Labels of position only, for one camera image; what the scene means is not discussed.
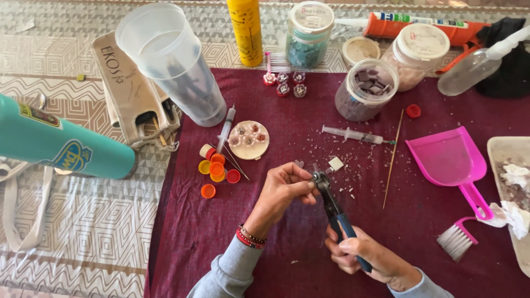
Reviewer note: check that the person's left hand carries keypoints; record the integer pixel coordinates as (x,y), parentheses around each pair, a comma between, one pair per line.
(277,190)

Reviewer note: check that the person's right hand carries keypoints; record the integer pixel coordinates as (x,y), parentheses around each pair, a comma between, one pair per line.
(381,260)

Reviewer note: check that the small purple tile piece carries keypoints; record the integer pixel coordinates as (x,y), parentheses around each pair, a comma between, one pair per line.
(299,164)

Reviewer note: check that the round white lid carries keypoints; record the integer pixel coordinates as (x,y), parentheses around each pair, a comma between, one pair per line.
(252,151)

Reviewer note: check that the thin metal needles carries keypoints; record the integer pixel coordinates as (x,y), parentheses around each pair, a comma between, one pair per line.
(234,162)

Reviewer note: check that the small mosaic flower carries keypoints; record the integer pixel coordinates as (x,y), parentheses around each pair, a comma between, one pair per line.
(240,130)
(261,137)
(248,141)
(254,127)
(234,141)

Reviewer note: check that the white square tile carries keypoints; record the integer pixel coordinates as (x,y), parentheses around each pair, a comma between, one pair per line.
(336,163)

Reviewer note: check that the cluster of coloured bottle caps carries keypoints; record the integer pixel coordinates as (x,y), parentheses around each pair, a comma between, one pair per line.
(216,169)

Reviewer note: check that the pink hand brush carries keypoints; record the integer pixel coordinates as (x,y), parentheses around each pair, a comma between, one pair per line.
(455,240)

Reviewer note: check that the scattered tile shards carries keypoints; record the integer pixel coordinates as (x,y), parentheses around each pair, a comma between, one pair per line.
(360,165)

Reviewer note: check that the maroon cloth mat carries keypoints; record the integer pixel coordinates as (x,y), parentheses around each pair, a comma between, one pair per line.
(198,231)

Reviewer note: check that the clear syringe with green tip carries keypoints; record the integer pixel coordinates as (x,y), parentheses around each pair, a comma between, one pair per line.
(356,134)

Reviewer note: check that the thin wooden skewer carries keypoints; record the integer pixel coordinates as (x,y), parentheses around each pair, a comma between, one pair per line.
(393,159)

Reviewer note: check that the pink dustpan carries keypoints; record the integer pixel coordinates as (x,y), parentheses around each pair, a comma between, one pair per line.
(449,159)

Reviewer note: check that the small pink brush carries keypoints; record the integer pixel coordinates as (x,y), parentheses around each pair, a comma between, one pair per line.
(275,62)

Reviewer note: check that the open jar of purple tiles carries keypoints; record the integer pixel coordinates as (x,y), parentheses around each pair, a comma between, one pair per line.
(364,93)

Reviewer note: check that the crumpled white tissue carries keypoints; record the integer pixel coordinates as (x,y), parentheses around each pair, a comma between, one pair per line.
(511,213)
(515,174)

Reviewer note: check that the red bottle cap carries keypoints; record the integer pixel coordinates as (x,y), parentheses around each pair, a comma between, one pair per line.
(413,111)

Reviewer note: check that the lidded jar of blue tiles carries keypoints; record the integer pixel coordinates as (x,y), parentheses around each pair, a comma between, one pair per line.
(308,37)

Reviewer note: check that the stack of clear plastic cups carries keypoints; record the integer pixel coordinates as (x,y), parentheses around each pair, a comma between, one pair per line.
(178,66)

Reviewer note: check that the yellow spray can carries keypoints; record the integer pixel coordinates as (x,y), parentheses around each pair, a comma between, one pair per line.
(246,33)

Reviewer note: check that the loose white jar lid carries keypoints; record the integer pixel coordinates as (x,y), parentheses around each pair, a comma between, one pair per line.
(361,50)

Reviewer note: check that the white plastic tray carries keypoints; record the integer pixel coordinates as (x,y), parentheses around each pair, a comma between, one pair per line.
(503,149)

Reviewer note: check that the beige canvas tool pouch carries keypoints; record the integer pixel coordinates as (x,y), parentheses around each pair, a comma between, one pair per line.
(124,82)

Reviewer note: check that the lidded jar of pink tiles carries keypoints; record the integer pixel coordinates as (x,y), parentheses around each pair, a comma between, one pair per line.
(416,53)

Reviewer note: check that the patterned beige tablecloth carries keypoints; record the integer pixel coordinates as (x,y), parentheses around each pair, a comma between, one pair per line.
(83,215)

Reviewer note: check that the clear spray bottle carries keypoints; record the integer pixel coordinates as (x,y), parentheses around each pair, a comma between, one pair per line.
(468,72)

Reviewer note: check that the orange caulk gun with tube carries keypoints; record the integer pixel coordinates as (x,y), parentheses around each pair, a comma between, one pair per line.
(414,25)

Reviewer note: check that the black cloth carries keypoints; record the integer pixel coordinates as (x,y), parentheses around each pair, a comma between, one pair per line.
(509,74)

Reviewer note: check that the small green tile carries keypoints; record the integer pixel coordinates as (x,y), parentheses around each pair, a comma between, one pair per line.
(80,77)

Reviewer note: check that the teal water bottle with stickers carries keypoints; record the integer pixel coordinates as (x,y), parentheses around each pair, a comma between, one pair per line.
(54,136)

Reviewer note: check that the metal spoon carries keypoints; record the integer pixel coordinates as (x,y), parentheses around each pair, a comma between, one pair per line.
(41,100)

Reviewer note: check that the white paper scrap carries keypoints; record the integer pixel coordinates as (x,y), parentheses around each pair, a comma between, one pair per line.
(25,26)

